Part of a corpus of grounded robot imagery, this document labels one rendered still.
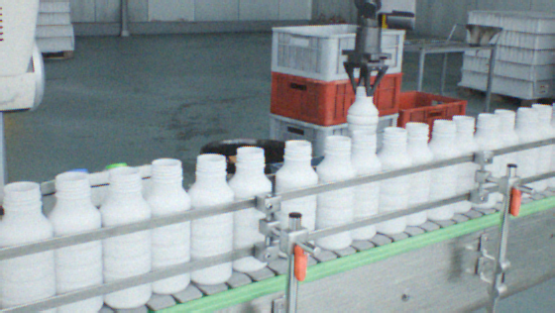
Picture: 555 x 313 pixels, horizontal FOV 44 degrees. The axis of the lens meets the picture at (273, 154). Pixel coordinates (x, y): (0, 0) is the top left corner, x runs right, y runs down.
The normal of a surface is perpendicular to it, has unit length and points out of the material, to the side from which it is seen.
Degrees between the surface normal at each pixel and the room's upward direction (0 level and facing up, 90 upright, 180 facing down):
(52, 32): 91
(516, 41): 90
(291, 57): 90
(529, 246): 90
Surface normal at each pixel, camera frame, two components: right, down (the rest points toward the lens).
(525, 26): -0.82, 0.13
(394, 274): 0.60, 0.23
